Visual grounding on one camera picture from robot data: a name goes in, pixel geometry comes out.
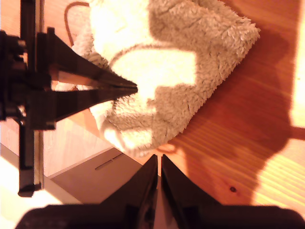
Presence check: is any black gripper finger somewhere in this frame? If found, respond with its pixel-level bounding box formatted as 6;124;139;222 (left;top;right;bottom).
161;154;220;229
35;27;138;90
101;154;160;229
26;88;139;130

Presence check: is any cream fluffy tea towel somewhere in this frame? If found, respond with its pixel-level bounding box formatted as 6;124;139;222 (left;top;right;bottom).
71;0;261;158

